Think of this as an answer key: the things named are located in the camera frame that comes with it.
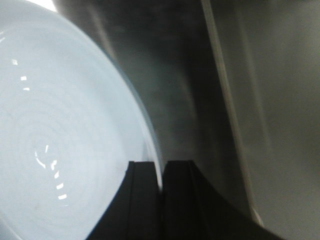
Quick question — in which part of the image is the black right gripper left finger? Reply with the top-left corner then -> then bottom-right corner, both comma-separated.
87,161 -> 161,240

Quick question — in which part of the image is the pale blue plate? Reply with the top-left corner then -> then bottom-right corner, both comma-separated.
0,0 -> 161,240

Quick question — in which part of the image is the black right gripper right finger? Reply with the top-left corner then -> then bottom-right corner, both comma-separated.
162,160 -> 279,240

